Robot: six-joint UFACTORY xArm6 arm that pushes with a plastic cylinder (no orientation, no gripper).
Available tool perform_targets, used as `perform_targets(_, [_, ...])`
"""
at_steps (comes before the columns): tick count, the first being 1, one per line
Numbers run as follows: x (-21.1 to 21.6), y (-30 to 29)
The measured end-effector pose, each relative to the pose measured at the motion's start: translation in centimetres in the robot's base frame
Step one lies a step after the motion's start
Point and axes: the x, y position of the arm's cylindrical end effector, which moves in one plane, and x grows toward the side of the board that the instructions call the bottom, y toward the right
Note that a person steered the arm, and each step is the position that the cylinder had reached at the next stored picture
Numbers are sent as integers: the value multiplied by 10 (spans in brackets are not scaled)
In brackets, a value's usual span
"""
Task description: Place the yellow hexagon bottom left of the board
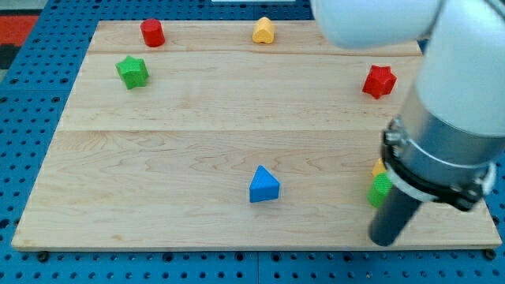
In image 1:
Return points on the yellow hexagon block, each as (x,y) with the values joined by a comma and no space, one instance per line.
(379,168)

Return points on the red star block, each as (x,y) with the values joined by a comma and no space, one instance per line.
(380,81)

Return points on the yellow heart block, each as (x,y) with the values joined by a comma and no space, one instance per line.
(263,31)

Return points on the red cylinder block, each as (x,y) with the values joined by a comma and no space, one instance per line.
(152,32)

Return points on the green star block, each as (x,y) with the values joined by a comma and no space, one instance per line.
(133,72)

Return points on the green cylinder block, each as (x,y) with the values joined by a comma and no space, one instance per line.
(379,189)

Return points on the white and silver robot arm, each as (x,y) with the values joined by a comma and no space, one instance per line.
(444,143)

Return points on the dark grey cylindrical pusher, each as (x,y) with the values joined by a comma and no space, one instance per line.
(392,216)

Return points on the blue triangle block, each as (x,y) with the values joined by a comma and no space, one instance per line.
(264,186)

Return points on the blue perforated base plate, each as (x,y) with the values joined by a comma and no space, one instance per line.
(34,88)

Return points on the wooden board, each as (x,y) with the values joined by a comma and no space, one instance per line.
(167,167)

